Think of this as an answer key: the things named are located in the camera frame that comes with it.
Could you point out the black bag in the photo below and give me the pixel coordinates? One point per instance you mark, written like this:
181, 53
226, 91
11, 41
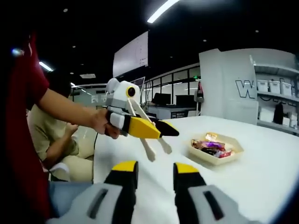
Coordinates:
278, 114

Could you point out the golden brown cookie food packet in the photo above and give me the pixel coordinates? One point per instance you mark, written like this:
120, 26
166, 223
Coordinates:
211, 136

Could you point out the row of white storage bins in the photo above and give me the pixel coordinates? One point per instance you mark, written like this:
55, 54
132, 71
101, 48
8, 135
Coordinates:
274, 86

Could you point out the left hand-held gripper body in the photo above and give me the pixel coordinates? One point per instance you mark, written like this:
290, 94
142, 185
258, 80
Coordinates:
121, 95

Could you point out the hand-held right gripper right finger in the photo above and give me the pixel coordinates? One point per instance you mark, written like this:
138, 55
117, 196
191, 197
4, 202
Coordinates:
201, 203

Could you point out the person's red shirt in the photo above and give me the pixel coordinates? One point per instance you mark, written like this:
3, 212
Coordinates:
21, 140

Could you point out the purple brown snack food packet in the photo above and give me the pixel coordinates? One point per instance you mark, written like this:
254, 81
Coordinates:
198, 144

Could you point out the stack of white boxes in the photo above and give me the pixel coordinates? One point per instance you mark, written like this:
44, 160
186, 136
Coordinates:
265, 117

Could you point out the white hanging screen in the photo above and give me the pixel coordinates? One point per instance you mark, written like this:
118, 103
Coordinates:
130, 56

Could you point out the red garment on stand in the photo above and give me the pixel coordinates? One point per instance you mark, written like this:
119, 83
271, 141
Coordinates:
199, 92

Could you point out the ceiling light strip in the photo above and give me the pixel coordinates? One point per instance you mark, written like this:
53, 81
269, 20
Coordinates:
162, 10
45, 66

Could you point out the person's left hand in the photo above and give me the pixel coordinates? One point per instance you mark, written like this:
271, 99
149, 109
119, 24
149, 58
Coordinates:
102, 123

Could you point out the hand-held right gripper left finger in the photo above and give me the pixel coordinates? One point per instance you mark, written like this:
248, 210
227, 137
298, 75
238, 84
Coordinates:
109, 200

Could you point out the small red snack food packet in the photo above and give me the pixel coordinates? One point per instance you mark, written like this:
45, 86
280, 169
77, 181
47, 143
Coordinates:
226, 154

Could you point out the person's blue jeans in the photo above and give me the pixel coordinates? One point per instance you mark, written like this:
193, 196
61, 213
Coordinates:
67, 196

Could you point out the grey shelving unit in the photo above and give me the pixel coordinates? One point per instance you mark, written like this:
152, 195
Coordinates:
275, 68

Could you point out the beige food container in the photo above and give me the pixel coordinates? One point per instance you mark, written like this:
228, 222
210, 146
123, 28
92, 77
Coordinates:
210, 159

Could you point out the black monitor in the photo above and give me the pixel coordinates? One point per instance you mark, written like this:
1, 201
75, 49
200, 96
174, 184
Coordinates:
185, 100
161, 98

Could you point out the large purple chocolate food packet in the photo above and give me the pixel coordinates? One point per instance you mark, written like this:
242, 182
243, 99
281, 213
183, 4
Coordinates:
216, 145

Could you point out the black snack food packet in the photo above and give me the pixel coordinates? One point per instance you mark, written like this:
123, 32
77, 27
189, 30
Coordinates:
208, 151

